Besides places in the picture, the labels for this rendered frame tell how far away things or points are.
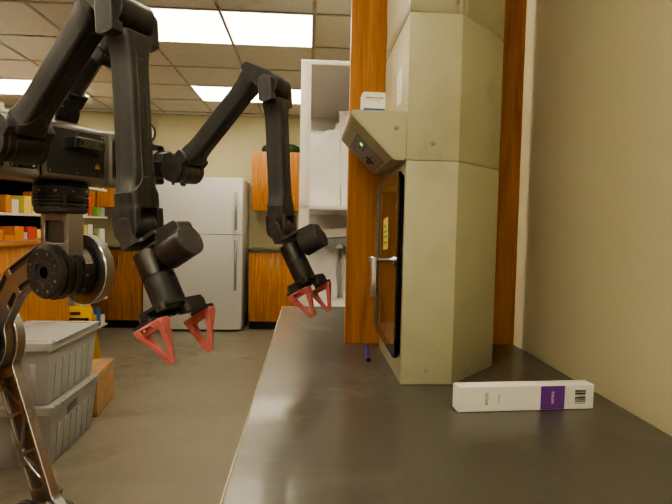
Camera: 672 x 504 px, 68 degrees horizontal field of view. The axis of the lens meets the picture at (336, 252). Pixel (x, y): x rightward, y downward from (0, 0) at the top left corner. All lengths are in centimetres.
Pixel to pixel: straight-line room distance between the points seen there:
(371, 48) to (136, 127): 76
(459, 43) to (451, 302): 53
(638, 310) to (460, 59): 60
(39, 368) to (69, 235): 157
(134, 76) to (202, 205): 508
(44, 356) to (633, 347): 258
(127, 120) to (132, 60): 10
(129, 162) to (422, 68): 60
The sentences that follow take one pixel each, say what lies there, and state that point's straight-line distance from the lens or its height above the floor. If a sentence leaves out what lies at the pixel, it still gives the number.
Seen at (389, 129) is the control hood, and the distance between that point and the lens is 107.
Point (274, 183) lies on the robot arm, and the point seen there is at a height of 138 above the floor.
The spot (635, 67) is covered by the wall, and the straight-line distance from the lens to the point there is 120.
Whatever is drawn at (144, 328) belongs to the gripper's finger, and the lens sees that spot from 89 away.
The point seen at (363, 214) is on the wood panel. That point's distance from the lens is 142.
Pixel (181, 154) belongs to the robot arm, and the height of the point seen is 147.
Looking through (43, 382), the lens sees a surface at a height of 45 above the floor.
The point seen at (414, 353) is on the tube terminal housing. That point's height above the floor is 101.
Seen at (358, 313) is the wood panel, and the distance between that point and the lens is 144.
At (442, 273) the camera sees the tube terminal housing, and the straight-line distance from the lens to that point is 108.
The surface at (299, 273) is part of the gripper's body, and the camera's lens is 132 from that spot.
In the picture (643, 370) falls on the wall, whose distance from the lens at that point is 113.
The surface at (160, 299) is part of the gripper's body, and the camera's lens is 92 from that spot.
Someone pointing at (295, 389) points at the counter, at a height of 94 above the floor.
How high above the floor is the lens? 127
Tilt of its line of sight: 3 degrees down
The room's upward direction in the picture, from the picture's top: 1 degrees clockwise
